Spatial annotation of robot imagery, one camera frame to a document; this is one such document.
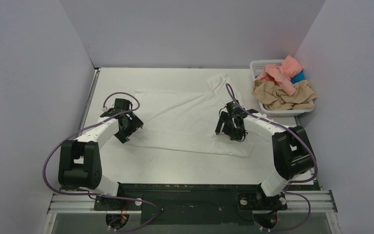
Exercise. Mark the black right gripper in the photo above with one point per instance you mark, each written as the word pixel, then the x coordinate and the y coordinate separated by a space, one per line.
pixel 229 126

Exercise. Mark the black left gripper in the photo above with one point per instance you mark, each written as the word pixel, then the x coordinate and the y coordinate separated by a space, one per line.
pixel 131 126

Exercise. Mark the white printed t shirt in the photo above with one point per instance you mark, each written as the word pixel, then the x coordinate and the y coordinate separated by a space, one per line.
pixel 187 121

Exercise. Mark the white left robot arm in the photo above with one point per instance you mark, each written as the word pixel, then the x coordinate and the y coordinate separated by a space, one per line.
pixel 80 161

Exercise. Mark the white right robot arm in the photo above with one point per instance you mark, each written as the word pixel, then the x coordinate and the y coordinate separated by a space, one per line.
pixel 292 152

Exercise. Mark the beige t shirt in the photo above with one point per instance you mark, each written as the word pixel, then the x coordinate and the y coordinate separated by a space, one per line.
pixel 273 98

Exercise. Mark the white plastic laundry basket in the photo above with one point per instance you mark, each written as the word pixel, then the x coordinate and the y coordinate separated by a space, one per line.
pixel 256 68

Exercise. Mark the pink t shirt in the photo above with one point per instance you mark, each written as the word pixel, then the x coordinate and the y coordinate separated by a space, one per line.
pixel 282 74

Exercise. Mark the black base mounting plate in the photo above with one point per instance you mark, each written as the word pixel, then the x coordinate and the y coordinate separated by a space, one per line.
pixel 159 204

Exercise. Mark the blue t shirt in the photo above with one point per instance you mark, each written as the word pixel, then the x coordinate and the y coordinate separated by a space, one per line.
pixel 298 77

